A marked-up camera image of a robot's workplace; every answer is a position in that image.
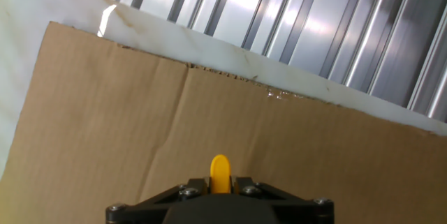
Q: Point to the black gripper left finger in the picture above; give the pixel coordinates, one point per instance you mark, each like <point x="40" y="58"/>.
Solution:
<point x="139" y="210"/>

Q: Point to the brown cardboard sheet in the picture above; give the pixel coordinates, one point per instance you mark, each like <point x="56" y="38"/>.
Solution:
<point x="104" y="112"/>

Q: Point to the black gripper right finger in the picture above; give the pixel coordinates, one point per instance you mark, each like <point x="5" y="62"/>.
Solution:
<point x="300" y="210"/>

